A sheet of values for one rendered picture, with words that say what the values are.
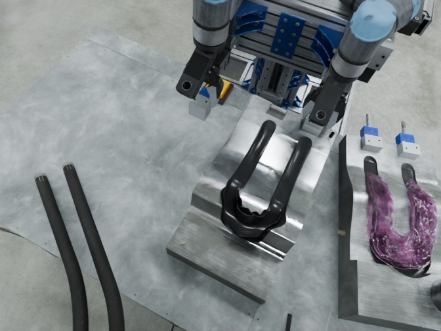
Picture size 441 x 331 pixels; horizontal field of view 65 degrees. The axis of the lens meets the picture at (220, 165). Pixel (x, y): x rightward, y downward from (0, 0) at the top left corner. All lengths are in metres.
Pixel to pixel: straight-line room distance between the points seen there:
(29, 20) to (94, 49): 1.52
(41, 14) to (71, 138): 1.79
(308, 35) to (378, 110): 1.21
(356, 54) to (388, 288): 0.51
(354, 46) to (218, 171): 0.40
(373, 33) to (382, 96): 1.77
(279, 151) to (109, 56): 0.65
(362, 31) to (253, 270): 0.56
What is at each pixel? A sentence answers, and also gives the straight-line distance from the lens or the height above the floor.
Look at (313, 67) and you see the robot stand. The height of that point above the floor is 0.72.
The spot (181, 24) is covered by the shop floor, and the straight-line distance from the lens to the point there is 2.58.
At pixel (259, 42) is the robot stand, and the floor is 0.74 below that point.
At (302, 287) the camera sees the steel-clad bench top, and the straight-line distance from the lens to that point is 0.92.
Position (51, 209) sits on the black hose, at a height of 0.85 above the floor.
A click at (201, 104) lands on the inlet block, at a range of 0.90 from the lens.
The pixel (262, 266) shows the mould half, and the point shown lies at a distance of 0.84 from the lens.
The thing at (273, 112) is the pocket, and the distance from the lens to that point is 1.04.
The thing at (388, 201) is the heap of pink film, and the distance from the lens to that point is 0.94.
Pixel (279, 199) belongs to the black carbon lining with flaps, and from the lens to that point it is 0.84.
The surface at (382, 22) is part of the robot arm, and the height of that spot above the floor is 1.26.
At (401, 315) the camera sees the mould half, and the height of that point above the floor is 0.91.
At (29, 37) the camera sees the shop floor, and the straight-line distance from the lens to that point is 2.65.
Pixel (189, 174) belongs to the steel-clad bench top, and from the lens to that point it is 0.97.
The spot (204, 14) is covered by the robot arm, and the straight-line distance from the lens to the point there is 0.71.
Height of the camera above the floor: 1.67
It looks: 62 degrees down
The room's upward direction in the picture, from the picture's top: 11 degrees clockwise
